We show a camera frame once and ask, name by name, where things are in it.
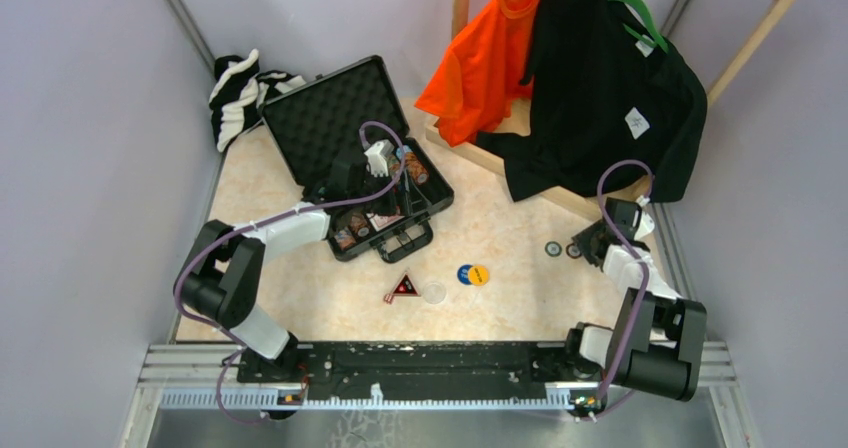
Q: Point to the clear dealer button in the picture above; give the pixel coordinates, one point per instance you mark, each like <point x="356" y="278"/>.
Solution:
<point x="434" y="293"/>

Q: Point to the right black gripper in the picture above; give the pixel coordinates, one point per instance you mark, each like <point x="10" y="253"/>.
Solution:
<point x="584" y="241"/>

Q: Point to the purple black chip stack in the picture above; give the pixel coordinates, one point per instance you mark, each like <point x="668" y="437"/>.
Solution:
<point x="359" y="225"/>

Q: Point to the yellow big blind button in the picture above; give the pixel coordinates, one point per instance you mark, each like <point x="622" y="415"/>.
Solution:
<point x="478" y="275"/>

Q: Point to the red playing card deck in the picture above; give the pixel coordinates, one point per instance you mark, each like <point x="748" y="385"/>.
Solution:
<point x="380" y="222"/>

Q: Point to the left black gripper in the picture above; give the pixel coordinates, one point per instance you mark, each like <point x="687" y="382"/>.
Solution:
<point x="390" y="207"/>

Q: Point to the red yellow chip stack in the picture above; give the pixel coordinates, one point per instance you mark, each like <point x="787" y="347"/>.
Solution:
<point x="415" y="168"/>

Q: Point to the black t-shirt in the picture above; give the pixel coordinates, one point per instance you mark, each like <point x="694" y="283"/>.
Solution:
<point x="610" y="102"/>

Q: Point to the black white striped cloth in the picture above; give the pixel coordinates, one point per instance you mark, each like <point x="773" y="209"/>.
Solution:
<point x="240" y="90"/>

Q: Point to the blue small blind button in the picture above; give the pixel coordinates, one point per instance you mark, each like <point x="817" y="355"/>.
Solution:
<point x="463" y="274"/>

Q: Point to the orange black 100 chip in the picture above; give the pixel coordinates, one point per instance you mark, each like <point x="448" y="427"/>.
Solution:
<point x="573" y="251"/>

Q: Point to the orange t-shirt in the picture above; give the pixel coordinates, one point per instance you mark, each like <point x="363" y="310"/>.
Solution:
<point x="474" y="86"/>

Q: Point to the green clothes hanger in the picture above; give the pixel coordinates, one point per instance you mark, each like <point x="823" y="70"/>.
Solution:
<point x="643" y="13"/>

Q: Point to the green 20 chip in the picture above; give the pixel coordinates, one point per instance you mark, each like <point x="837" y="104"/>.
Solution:
<point x="553" y="249"/>

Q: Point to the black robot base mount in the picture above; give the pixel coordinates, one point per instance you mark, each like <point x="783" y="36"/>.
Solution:
<point x="418" y="371"/>

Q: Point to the black poker set case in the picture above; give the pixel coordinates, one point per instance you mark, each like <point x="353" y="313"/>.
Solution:
<point x="312" y="124"/>

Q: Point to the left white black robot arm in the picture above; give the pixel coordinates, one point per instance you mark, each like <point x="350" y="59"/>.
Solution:
<point x="219" y="281"/>

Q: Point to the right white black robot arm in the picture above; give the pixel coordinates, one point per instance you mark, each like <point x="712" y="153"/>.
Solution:
<point x="657" y="341"/>

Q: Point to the black red triangle token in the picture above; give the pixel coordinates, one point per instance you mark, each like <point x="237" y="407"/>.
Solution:
<point x="405" y="287"/>

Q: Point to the blue orange chip stack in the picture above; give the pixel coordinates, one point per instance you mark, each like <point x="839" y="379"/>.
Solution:
<point x="345" y="239"/>

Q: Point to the aluminium frame rail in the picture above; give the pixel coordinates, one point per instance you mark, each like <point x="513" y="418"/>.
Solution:
<point x="188" y="395"/>

